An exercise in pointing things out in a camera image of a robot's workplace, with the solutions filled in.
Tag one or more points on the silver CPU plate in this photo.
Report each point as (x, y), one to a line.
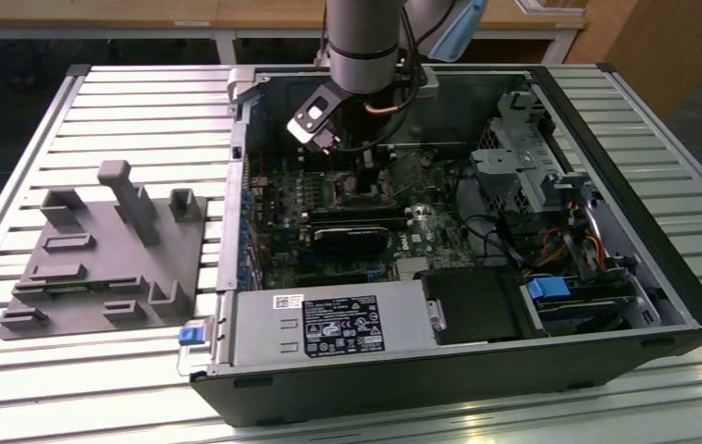
(367, 187)

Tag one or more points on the CPU socket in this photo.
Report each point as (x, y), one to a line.
(340, 196)

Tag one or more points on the black RAM stick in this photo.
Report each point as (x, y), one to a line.
(356, 213)

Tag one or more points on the green motherboard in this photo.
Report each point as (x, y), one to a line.
(430, 217)

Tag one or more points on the grey metal drive cage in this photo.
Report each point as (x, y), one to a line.
(498, 171)

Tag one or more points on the black graphics card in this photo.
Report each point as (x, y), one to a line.
(350, 240)

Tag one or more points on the pale blue teach pendant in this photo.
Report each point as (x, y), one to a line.
(458, 32)

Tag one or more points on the small silver heatsink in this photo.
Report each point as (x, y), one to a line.
(415, 268)

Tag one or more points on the clear plastic box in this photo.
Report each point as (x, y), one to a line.
(547, 4)

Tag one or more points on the blue disk carrier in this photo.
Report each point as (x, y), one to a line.
(547, 289)

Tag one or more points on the silver power supply unit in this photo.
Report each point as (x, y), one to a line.
(264, 333)

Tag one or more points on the wooden cabinet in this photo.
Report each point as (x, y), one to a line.
(665, 46)

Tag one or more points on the grey parts rack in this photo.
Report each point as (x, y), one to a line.
(97, 259)

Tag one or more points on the blue case latch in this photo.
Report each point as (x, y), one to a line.
(190, 335)

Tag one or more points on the black PC case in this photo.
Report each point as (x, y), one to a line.
(387, 393)

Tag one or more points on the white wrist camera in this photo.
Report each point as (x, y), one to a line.
(316, 115)

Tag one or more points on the wooden desk white frame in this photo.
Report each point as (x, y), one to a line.
(140, 14)

